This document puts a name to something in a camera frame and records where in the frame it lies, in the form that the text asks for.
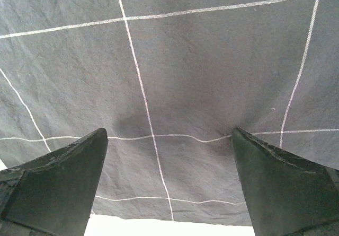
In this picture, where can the dark grey checked cloth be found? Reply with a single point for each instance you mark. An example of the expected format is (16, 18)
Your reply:
(169, 80)

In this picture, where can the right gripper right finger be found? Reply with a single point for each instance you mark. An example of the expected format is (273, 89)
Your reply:
(285, 194)

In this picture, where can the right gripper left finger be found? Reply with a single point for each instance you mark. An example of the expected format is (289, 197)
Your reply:
(54, 194)

